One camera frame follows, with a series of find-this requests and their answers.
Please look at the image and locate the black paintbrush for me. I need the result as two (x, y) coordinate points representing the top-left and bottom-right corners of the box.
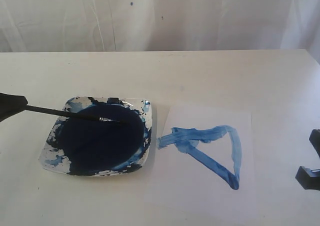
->
(23, 105), (126, 125)

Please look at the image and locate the white dish with blue paint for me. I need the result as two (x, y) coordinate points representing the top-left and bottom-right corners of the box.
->
(39, 96), (152, 177)

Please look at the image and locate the white backdrop cloth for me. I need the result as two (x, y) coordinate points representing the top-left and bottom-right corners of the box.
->
(0, 0), (320, 52)

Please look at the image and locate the white paper sheet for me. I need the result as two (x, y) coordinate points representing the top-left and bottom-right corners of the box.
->
(145, 105), (256, 215)

